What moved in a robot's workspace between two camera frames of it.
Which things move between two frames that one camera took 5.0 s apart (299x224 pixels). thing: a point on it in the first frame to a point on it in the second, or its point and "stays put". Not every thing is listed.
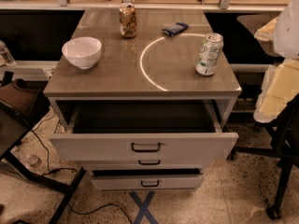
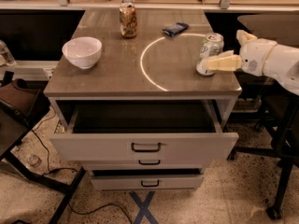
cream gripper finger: x=280 y=85 to x=225 y=62
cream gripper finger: x=266 y=32 to x=243 y=37
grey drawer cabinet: x=143 y=113 stays put
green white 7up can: x=209 y=54 stays put
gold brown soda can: x=128 y=21 stays put
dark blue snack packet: x=176 y=29 stays put
